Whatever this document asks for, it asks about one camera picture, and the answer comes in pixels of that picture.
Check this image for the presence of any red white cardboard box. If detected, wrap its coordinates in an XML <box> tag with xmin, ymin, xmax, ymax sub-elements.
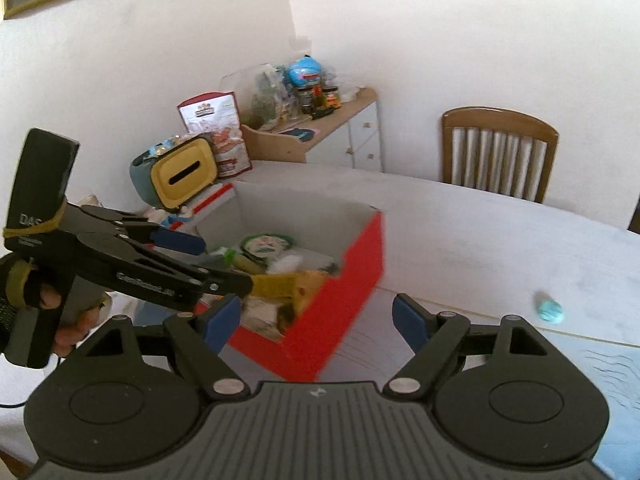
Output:
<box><xmin>181</xmin><ymin>182</ymin><xmax>384</xmax><ymax>382</ymax></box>

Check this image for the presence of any yellow teal tissue box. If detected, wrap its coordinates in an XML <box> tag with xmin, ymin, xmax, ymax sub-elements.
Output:
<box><xmin>129</xmin><ymin>136</ymin><xmax>218</xmax><ymax>211</ymax></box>

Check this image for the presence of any red white snack bag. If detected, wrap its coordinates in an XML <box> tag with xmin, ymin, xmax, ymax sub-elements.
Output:
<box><xmin>177</xmin><ymin>92</ymin><xmax>253</xmax><ymax>179</ymax></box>

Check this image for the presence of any wooden dining chair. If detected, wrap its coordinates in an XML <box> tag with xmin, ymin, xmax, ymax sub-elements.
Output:
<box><xmin>440</xmin><ymin>106</ymin><xmax>560</xmax><ymax>204</ymax></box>

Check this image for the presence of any blue patterned table mat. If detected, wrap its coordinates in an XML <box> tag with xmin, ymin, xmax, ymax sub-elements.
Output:
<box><xmin>320</xmin><ymin>292</ymin><xmax>639</xmax><ymax>479</ymax></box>

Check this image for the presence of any wooden white sideboard cabinet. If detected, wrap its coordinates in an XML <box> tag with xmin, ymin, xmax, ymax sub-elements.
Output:
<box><xmin>242</xmin><ymin>88</ymin><xmax>384</xmax><ymax>172</ymax></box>

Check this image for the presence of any blue round toy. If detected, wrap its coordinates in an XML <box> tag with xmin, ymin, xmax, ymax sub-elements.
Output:
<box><xmin>286</xmin><ymin>55</ymin><xmax>322</xmax><ymax>88</ymax></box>

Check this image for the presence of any yellow cardboard box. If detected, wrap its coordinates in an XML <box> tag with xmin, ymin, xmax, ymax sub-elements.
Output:
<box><xmin>250</xmin><ymin>270</ymin><xmax>329</xmax><ymax>316</ymax></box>

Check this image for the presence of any person's left hand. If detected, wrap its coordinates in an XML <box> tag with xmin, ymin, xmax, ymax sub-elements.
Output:
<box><xmin>37</xmin><ymin>284</ymin><xmax>104</xmax><ymax>359</ymax></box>

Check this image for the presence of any white plastic bag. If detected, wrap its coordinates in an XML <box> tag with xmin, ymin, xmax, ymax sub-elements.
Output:
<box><xmin>267</xmin><ymin>254</ymin><xmax>304</xmax><ymax>275</ymax></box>

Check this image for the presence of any green rimmed plush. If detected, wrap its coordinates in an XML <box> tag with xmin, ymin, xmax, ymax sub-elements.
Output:
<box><xmin>240</xmin><ymin>233</ymin><xmax>295</xmax><ymax>263</ymax></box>

